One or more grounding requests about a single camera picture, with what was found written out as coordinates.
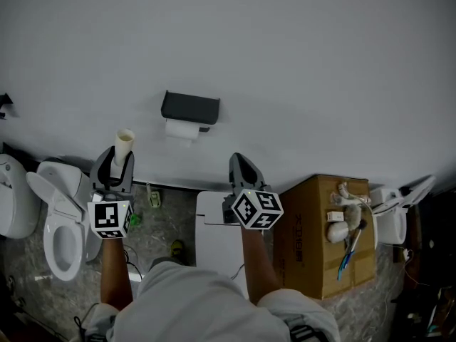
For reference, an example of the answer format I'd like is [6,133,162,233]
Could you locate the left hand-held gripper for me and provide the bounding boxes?
[87,146,135,240]

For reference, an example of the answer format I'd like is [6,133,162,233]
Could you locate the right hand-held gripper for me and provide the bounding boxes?
[222,152,285,230]

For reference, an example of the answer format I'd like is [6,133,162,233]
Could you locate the cardboard paper tube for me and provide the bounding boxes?
[113,129,136,167]

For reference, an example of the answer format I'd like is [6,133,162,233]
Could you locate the large white toilet paper roll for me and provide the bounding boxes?
[165,118,200,148]

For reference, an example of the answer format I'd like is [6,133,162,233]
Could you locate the person's left forearm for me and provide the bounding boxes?
[100,237,134,311]

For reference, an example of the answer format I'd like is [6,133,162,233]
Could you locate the person's right forearm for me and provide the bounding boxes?
[240,225,281,306]

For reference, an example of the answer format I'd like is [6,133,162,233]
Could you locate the white open-lid toilet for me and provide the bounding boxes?
[25,160,103,282]

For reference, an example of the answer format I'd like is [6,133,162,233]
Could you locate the white closed-lid toilet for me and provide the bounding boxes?
[195,190,250,299]

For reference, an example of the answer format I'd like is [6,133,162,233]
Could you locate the white toilet with raised lid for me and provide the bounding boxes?
[373,175,437,245]

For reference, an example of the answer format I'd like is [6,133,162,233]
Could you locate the large brown cardboard box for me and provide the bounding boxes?
[272,175,378,301]

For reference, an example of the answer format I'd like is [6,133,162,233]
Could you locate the person's grey trouser leg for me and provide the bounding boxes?
[149,256,186,269]

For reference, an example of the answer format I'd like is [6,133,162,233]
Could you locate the white oval pouch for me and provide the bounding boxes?
[326,221,349,244]

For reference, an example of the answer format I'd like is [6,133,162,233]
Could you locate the grey fluffy duster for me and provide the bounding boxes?
[343,204,363,231]

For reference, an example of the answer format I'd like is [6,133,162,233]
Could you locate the person's white shirt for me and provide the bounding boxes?
[83,260,341,342]

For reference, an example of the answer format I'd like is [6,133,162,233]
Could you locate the dark shelving unit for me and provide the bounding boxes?
[391,190,456,342]

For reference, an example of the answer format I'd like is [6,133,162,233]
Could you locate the black wall paper holder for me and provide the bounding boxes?
[160,90,221,134]

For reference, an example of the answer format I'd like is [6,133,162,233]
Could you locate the white sprayer with hose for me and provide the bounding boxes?
[331,181,373,209]

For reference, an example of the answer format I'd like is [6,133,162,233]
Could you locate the white handled bristle brush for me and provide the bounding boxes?
[343,219,368,254]

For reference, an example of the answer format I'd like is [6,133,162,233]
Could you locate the small black wall holder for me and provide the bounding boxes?
[0,93,14,120]

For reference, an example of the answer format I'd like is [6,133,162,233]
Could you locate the blue handled brush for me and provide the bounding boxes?
[336,251,356,281]

